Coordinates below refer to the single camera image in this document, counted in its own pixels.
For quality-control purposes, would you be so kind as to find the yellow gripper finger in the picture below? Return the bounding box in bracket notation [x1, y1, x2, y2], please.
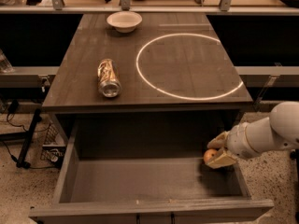
[206, 147, 236, 169]
[207, 132, 229, 149]

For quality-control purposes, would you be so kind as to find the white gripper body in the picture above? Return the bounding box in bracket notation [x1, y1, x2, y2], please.
[226, 122, 260, 160]

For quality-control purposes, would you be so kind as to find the orange fruit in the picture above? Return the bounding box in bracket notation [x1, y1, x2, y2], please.
[203, 149, 217, 163]

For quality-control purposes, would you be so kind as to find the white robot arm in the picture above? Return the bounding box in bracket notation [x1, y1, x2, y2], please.
[204, 102, 299, 169]

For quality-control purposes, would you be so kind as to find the open grey top drawer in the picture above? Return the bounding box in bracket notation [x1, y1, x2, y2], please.
[29, 112, 273, 224]

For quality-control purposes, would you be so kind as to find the crushed gold soda can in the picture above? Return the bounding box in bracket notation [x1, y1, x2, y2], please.
[97, 59, 121, 98]

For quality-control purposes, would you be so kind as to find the white bowl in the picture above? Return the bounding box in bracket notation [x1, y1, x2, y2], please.
[107, 11, 142, 33]

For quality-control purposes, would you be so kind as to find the black stand leg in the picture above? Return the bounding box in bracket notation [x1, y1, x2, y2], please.
[16, 109, 41, 169]

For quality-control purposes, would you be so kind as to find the metal railing with posts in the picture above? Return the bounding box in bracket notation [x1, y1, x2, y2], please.
[0, 0, 299, 15]

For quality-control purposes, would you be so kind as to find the clear plastic bottle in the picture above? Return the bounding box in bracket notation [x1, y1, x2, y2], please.
[0, 49, 14, 74]

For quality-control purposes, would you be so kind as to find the wire mesh basket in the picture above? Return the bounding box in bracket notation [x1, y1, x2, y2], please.
[41, 125, 66, 168]

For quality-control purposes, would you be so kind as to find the black floor cable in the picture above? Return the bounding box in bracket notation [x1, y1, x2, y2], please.
[0, 100, 57, 170]

